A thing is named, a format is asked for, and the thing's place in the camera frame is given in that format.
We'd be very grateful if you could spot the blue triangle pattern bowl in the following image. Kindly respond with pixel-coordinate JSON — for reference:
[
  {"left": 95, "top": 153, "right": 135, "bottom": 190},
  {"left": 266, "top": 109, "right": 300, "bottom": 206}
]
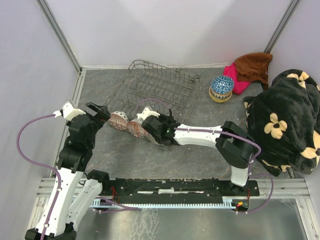
[{"left": 210, "top": 75, "right": 235, "bottom": 94}]

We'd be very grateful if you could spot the brown cloth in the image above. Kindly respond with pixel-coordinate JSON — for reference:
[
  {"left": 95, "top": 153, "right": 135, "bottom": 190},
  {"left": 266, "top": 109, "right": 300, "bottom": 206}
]
[{"left": 234, "top": 52, "right": 273, "bottom": 91}]

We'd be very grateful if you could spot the grey wire dish rack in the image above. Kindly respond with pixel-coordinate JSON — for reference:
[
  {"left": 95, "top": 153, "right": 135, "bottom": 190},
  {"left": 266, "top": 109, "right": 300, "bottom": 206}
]
[{"left": 106, "top": 60, "right": 201, "bottom": 123}]

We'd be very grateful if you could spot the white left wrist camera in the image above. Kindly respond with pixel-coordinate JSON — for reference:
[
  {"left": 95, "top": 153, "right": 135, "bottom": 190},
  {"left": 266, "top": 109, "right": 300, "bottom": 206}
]
[{"left": 53, "top": 100, "right": 86, "bottom": 121}]

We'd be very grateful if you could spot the grey hexagon pattern bowl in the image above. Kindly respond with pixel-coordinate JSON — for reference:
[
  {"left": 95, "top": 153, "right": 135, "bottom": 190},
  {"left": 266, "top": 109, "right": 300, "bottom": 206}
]
[{"left": 146, "top": 134, "right": 160, "bottom": 146}]

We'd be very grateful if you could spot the light blue cable duct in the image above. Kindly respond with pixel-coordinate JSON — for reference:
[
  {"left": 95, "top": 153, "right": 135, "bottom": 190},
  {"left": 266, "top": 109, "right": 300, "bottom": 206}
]
[{"left": 90, "top": 198, "right": 250, "bottom": 210}]

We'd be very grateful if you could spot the pink cloth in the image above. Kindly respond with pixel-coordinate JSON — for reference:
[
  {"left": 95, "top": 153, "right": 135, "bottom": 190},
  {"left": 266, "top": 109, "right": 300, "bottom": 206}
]
[{"left": 222, "top": 63, "right": 251, "bottom": 95}]

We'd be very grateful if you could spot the red geometric pattern bowl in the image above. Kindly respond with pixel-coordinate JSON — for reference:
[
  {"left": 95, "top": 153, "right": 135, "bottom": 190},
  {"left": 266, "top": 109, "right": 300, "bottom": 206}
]
[{"left": 127, "top": 118, "right": 149, "bottom": 138}]

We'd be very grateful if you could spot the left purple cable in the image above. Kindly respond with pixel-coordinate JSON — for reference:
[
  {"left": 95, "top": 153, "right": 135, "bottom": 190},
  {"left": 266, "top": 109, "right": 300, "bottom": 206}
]
[{"left": 16, "top": 113, "right": 62, "bottom": 240}]

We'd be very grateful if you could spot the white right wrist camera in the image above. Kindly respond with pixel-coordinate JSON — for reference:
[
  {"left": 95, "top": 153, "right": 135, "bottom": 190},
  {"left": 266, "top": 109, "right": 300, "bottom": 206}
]
[{"left": 136, "top": 106, "right": 160, "bottom": 121}]

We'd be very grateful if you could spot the red diamond pattern bowl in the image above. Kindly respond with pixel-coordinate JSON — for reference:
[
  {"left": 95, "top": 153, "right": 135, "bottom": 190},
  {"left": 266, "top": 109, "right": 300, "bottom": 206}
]
[{"left": 108, "top": 111, "right": 129, "bottom": 131}]

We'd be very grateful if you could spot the cream bowl orange rim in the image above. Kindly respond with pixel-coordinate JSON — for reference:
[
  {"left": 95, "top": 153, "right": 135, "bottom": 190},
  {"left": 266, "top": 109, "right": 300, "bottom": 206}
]
[{"left": 209, "top": 89, "right": 233, "bottom": 99}]

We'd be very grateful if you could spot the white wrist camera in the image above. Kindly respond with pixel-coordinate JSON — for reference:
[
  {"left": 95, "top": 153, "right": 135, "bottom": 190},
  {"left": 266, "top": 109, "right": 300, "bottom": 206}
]
[
  {"left": 53, "top": 100, "right": 86, "bottom": 121},
  {"left": 136, "top": 106, "right": 160, "bottom": 121}
]

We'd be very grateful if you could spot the purple cable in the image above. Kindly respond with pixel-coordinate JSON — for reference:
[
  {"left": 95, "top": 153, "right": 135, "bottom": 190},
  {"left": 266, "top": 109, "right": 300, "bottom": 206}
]
[
  {"left": 134, "top": 98, "right": 275, "bottom": 215},
  {"left": 16, "top": 113, "right": 62, "bottom": 240}
]

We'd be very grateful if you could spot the yellow rim blue pattern bowl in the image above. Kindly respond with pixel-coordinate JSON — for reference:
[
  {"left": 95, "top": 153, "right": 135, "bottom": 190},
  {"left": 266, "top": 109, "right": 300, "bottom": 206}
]
[{"left": 211, "top": 97, "right": 230, "bottom": 103}]

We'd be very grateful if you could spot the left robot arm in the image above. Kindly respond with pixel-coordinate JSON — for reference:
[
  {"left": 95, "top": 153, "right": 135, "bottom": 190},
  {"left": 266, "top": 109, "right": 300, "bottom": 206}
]
[{"left": 24, "top": 101, "right": 111, "bottom": 240}]

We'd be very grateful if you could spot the black flower blanket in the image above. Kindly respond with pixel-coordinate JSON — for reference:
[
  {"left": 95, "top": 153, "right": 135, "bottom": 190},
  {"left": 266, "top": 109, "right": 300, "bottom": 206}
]
[{"left": 243, "top": 69, "right": 320, "bottom": 177}]

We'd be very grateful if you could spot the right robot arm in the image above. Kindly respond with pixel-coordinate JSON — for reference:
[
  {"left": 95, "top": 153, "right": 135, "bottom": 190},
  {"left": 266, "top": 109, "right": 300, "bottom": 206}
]
[{"left": 137, "top": 108, "right": 262, "bottom": 196}]

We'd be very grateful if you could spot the black base bar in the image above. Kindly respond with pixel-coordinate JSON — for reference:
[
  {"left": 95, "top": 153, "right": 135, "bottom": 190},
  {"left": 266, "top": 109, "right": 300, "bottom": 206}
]
[{"left": 86, "top": 169, "right": 261, "bottom": 205}]

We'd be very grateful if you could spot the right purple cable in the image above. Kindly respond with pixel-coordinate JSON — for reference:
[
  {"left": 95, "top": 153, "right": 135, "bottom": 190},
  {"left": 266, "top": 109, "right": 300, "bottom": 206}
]
[{"left": 134, "top": 98, "right": 275, "bottom": 215}]

